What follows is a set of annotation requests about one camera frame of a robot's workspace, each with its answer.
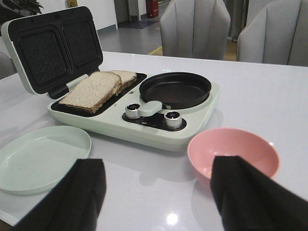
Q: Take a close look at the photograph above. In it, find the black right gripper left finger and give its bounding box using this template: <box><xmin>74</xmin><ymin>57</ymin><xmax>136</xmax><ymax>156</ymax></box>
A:
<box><xmin>14</xmin><ymin>159</ymin><xmax>106</xmax><ymax>231</ymax></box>

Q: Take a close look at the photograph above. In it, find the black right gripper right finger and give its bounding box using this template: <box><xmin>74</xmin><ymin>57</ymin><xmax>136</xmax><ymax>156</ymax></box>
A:
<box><xmin>210</xmin><ymin>156</ymin><xmax>308</xmax><ymax>231</ymax></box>

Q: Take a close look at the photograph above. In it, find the pink plastic bowl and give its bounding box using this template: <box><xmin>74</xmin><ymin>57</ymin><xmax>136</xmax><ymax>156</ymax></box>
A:
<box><xmin>187</xmin><ymin>128</ymin><xmax>280</xmax><ymax>188</ymax></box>

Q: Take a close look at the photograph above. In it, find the whole wheat bread slice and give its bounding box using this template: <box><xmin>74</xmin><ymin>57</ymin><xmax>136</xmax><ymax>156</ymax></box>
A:
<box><xmin>59</xmin><ymin>72</ymin><xmax>122</xmax><ymax>113</ymax></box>

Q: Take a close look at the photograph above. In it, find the white bread slice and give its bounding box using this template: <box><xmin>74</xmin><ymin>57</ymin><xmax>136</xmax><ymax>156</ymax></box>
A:
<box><xmin>111</xmin><ymin>70</ymin><xmax>137</xmax><ymax>95</ymax></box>

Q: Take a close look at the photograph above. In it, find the mint green breakfast maker lid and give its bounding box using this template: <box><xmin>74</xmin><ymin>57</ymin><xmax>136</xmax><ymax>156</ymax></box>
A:
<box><xmin>1</xmin><ymin>6</ymin><xmax>103</xmax><ymax>99</ymax></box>

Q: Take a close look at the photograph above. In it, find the mint green breakfast maker base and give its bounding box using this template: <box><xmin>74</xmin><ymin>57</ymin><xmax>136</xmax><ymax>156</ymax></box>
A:
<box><xmin>48</xmin><ymin>73</ymin><xmax>220</xmax><ymax>151</ymax></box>

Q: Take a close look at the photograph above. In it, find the mint green round plate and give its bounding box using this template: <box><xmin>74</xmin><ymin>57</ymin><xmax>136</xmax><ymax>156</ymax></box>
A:
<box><xmin>0</xmin><ymin>126</ymin><xmax>92</xmax><ymax>195</ymax></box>

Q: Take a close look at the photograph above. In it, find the right silver control knob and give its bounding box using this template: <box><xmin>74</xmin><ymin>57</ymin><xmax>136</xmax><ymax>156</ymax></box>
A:
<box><xmin>164</xmin><ymin>111</ymin><xmax>182</xmax><ymax>129</ymax></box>

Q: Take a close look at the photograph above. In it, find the silver control knob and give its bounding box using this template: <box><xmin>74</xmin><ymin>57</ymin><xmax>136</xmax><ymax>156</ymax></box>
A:
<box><xmin>125</xmin><ymin>103</ymin><xmax>141</xmax><ymax>120</ymax></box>
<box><xmin>164</xmin><ymin>111</ymin><xmax>182</xmax><ymax>129</ymax></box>

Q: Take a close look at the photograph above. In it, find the left silver control knob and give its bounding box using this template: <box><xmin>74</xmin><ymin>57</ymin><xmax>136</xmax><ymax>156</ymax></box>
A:
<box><xmin>125</xmin><ymin>103</ymin><xmax>141</xmax><ymax>120</ymax></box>

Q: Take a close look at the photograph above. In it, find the black round frying pan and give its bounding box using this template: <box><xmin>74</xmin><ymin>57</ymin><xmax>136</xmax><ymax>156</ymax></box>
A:
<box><xmin>139</xmin><ymin>72</ymin><xmax>212</xmax><ymax>109</ymax></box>

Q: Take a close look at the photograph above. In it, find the right beige armchair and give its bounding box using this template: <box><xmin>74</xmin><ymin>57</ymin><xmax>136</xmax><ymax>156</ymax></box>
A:
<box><xmin>237</xmin><ymin>0</ymin><xmax>308</xmax><ymax>66</ymax></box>

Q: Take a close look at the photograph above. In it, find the beige armchair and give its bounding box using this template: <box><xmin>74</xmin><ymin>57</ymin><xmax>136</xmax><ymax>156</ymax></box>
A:
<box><xmin>237</xmin><ymin>0</ymin><xmax>308</xmax><ymax>66</ymax></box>
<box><xmin>160</xmin><ymin>0</ymin><xmax>231</xmax><ymax>60</ymax></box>

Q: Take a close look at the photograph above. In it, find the left beige armchair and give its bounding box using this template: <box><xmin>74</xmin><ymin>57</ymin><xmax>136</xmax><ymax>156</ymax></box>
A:
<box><xmin>160</xmin><ymin>0</ymin><xmax>231</xmax><ymax>60</ymax></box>

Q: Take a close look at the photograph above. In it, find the red fire extinguisher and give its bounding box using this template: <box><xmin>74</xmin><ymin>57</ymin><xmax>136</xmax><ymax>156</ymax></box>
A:
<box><xmin>146</xmin><ymin>0</ymin><xmax>159</xmax><ymax>18</ymax></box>

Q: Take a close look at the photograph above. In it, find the mint green pan handle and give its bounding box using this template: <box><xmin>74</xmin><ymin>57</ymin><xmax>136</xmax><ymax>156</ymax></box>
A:
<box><xmin>138</xmin><ymin>101</ymin><xmax>162</xmax><ymax>117</ymax></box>

